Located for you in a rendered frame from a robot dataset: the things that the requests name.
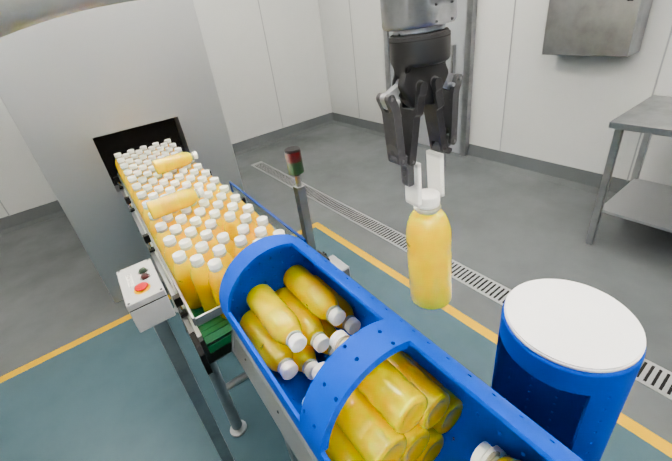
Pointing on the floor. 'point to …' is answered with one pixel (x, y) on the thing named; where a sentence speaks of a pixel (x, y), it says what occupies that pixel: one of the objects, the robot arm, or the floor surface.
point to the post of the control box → (192, 388)
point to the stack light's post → (304, 215)
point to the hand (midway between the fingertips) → (424, 179)
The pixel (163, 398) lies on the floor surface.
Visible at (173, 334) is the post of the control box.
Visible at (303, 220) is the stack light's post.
